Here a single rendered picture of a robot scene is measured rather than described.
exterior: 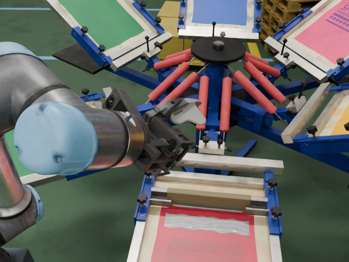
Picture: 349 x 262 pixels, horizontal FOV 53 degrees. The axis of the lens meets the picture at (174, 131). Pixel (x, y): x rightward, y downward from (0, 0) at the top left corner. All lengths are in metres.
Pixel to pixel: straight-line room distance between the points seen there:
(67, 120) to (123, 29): 2.22
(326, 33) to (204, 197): 1.52
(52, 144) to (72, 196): 2.63
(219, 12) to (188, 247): 1.87
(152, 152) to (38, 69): 0.17
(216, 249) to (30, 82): 1.18
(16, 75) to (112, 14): 2.21
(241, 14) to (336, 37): 0.71
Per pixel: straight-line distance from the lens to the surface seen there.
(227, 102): 1.86
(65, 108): 0.37
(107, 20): 2.56
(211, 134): 1.81
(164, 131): 0.52
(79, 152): 0.36
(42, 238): 2.80
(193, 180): 1.66
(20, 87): 0.42
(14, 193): 1.02
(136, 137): 0.44
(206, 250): 1.47
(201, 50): 1.98
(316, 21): 2.70
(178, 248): 1.47
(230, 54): 1.96
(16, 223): 1.10
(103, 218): 2.79
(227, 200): 1.51
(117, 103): 0.56
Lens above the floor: 2.20
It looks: 40 degrees down
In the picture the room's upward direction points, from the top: straight up
